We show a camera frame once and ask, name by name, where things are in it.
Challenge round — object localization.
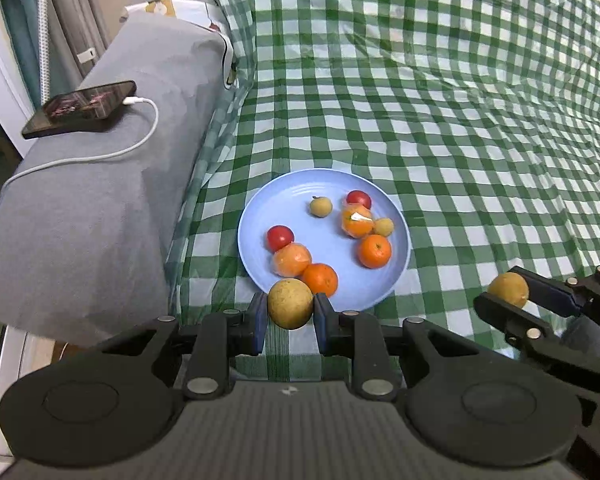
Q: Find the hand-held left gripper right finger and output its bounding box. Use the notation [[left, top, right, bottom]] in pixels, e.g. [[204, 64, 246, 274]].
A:
[[313, 292, 482, 402]]

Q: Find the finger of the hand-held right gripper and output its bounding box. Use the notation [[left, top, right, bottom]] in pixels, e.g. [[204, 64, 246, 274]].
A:
[[510, 266, 600, 322], [473, 294, 600, 423]]

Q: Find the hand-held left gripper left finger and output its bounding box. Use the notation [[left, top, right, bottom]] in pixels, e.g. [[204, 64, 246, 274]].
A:
[[97, 292, 269, 402]]

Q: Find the bare orange mandarin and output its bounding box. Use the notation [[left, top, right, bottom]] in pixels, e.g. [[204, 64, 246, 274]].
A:
[[300, 263, 340, 297], [357, 234, 393, 270]]

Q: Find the plastic-wrapped orange mandarin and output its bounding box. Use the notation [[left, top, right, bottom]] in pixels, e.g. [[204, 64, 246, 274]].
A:
[[272, 243, 313, 279], [341, 205, 376, 239]]

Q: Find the light blue plate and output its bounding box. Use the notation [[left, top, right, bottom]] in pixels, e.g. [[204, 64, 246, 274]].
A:
[[237, 168, 412, 312]]

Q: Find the grey fabric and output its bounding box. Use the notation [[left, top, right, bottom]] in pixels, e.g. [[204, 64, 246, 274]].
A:
[[517, 312, 600, 361]]

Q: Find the grey pillow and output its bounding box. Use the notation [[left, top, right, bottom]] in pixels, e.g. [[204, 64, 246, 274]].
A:
[[0, 14, 237, 348]]

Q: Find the green checkered cloth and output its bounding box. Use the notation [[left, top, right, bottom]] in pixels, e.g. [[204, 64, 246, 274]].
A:
[[165, 0, 600, 381]]

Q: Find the black smartphone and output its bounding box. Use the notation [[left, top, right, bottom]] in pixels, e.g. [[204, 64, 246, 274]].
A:
[[21, 80, 137, 140]]

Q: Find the white patterned pillow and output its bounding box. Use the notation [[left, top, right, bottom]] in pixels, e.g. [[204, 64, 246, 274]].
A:
[[119, 0, 228, 33]]

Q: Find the white ribbed pole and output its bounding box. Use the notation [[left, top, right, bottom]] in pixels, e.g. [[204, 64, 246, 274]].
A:
[[34, 0, 52, 103]]

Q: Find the grey curtain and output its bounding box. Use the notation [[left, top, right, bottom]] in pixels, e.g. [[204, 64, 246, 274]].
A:
[[47, 0, 113, 81]]

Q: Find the teal curtain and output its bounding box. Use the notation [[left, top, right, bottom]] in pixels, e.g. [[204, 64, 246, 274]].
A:
[[0, 0, 43, 106]]

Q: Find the white charging cable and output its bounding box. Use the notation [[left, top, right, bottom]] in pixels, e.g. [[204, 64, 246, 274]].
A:
[[0, 96, 160, 193]]

